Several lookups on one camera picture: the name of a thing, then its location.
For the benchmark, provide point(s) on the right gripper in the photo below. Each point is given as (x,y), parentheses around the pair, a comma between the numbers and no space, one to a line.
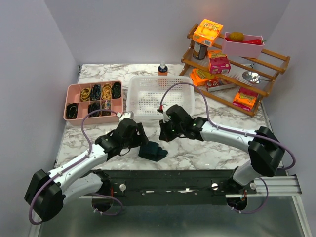
(164,135)

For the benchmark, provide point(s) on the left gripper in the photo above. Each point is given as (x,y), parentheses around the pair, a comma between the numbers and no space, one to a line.
(140,138)

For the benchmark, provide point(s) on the dark green tie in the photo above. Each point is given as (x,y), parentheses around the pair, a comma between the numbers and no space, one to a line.
(152,151)

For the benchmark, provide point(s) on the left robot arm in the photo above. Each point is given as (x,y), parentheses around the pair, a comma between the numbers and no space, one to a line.
(48,192)

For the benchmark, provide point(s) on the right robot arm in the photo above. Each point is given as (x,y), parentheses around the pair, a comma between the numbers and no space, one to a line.
(262,146)

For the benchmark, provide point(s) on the white plastic basket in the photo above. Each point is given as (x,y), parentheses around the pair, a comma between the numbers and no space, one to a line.
(146,92)

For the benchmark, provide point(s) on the patterned rolled tie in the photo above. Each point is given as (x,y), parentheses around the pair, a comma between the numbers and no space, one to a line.
(106,106)

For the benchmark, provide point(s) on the black rolled tie top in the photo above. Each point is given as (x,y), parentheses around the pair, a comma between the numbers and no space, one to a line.
(116,90)

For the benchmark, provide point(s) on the black rolled tie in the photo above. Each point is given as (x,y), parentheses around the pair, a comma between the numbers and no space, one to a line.
(93,109)
(116,90)
(72,111)

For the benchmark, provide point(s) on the black rolled tie bottom middle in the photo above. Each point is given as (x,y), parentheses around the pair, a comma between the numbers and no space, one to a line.
(93,109)

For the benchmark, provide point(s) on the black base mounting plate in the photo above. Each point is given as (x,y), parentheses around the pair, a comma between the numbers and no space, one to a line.
(169,187)

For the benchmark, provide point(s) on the yellow rolled tie right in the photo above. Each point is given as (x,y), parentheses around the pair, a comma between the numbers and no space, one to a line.
(106,92)

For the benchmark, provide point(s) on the yellow rolled tie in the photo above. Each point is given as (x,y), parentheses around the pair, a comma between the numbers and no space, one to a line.
(85,94)
(106,92)

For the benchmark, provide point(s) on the dark blue rolled tie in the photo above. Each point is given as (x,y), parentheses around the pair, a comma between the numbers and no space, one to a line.
(95,93)

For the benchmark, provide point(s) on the orange sponge box middle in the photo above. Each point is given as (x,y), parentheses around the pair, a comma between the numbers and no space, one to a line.
(200,77)

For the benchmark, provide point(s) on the orange sponge box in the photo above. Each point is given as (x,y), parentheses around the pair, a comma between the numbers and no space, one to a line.
(245,99)
(207,32)
(200,77)

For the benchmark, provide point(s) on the orange spray bottle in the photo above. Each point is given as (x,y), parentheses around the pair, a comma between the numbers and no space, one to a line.
(162,69)

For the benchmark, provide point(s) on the white red flat box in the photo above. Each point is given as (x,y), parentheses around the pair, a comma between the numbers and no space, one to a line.
(218,84)

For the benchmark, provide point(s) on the yellow rolled tie left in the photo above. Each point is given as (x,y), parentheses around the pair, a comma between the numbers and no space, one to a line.
(85,94)

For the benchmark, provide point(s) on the pink compartment organizer box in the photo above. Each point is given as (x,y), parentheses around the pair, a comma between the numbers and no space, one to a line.
(73,96)

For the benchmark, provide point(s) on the black rolled tie bottom left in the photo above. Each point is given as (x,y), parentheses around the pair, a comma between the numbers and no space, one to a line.
(72,111)

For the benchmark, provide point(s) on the orange sponge box lower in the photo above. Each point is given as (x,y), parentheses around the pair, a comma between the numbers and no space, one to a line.
(245,99)

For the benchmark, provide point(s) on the pink sponge box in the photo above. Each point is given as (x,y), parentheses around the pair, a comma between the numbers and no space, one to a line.
(218,62)

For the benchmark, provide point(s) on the dark jar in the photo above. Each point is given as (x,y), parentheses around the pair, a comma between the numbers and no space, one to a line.
(200,51)

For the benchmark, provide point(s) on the wooden tiered rack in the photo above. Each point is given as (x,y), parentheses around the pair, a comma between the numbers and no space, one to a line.
(235,76)

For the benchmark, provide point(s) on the silver metal spoon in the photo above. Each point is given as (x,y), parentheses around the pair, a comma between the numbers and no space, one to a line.
(252,77)

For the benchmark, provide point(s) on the orange sponge box top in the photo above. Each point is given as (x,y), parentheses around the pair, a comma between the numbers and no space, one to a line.
(207,32)

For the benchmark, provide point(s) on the pink rectangular bin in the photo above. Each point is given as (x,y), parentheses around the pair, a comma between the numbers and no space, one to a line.
(242,49)

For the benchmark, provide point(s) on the brown potato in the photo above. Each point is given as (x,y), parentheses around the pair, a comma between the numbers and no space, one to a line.
(236,36)

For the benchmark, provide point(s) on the red chili pepper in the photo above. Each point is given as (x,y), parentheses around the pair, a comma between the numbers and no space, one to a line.
(253,42)

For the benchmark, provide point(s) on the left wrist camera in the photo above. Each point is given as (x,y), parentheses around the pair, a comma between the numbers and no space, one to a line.
(127,115)

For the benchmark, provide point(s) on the aluminium rail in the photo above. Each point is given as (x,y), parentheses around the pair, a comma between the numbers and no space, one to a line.
(278,186)

